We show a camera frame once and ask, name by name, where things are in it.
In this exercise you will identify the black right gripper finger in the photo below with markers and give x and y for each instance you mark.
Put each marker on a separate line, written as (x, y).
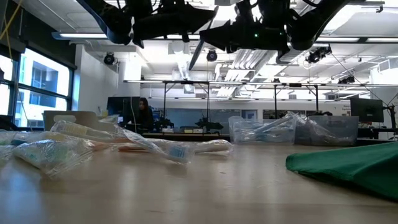
(217, 32)
(228, 47)

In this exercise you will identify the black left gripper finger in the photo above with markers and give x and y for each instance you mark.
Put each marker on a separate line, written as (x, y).
(199, 15)
(191, 29)

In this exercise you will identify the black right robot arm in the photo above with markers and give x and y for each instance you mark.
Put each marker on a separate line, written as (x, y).
(314, 18)

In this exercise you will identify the black background robot arm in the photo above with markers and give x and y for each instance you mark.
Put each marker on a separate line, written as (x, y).
(211, 124)
(163, 123)

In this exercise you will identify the clear plastic bin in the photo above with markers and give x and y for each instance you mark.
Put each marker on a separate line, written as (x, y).
(242, 130)

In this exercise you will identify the cloudy white plastic bin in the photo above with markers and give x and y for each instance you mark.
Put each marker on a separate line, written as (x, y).
(84, 117)

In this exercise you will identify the grey translucent plastic bin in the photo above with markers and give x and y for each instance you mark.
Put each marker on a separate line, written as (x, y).
(345, 130)

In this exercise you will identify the green cloth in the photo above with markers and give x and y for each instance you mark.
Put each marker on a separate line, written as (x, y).
(351, 168)

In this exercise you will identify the black background station frame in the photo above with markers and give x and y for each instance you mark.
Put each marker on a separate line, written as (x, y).
(186, 82)

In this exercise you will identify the black ceiling camera cluster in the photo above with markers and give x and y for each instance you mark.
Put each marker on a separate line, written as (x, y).
(317, 55)

